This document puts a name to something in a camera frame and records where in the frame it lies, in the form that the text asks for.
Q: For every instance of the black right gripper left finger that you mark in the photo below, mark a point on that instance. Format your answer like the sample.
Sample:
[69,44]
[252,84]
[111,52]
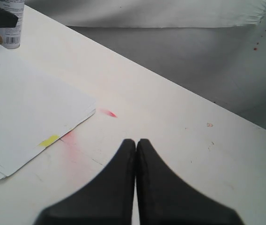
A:
[106,200]

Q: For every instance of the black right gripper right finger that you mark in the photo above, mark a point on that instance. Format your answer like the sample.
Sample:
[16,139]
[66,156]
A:
[165,199]

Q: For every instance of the white spray paint can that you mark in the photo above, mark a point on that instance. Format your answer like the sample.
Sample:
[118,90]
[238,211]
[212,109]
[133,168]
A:
[10,38]

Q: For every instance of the white paper stack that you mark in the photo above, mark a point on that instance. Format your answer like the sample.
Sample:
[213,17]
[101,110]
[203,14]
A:
[36,109]

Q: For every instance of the grey backdrop cloth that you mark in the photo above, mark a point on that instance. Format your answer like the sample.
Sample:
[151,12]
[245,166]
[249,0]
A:
[214,48]

